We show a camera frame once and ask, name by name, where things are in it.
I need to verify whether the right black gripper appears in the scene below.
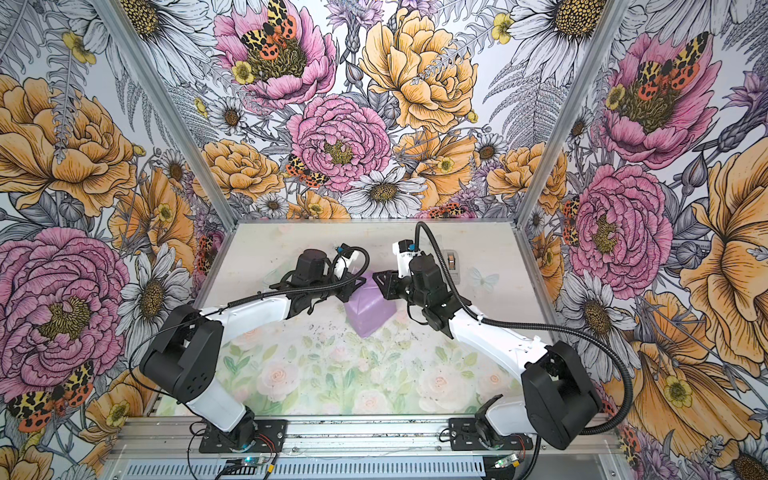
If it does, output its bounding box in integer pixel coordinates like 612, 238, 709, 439
372, 269, 430, 307

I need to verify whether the pink wrapping paper sheet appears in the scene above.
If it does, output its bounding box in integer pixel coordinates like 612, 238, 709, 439
344, 273, 397, 338

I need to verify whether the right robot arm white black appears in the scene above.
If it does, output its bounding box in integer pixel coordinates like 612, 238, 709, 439
372, 253, 601, 450

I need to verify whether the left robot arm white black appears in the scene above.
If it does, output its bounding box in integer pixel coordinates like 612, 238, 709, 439
138, 244, 370, 452

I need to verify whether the white tape dispenser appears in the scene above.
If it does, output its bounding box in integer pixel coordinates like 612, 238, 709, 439
444, 250, 461, 285

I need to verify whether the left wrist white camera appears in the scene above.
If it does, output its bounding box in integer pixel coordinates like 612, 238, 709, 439
334, 244, 361, 279

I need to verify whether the wrist white camera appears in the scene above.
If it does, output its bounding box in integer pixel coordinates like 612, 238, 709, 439
392, 239, 418, 278
334, 244, 361, 279

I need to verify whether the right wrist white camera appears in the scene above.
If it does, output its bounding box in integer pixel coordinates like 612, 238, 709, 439
392, 239, 418, 278

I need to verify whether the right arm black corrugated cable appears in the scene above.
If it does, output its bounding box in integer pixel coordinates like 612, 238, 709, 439
415, 221, 635, 480

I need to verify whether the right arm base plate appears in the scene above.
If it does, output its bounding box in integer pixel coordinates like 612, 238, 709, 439
447, 417, 534, 452

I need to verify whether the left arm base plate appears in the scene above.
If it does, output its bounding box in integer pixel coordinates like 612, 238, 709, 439
198, 419, 288, 454

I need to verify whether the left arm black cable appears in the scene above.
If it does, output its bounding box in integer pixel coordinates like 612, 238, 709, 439
127, 244, 372, 409

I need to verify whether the aluminium front rail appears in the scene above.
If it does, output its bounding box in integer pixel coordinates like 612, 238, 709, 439
107, 415, 619, 460

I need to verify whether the white vented cable duct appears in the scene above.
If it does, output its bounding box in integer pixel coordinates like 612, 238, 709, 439
113, 456, 486, 479

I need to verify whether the left aluminium corner post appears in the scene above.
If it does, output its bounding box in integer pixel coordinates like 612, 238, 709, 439
94, 1, 238, 233

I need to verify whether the aluminium corner post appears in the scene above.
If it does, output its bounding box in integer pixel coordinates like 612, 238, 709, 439
94, 1, 238, 233
515, 0, 630, 230

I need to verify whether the right aluminium corner post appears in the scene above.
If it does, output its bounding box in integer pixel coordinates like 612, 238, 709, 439
515, 0, 630, 230

